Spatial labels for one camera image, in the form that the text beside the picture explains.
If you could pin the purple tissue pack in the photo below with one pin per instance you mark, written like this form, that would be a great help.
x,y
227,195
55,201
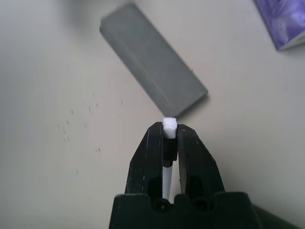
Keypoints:
x,y
283,21

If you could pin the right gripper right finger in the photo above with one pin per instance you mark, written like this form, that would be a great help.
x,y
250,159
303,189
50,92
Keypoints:
x,y
197,162

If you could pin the white marker pen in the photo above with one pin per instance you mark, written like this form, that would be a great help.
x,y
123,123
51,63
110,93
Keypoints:
x,y
170,133

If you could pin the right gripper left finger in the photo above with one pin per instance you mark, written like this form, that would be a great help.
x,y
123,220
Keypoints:
x,y
145,162

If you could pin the grey glasses case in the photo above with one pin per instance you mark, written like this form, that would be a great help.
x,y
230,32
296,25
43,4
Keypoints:
x,y
152,62

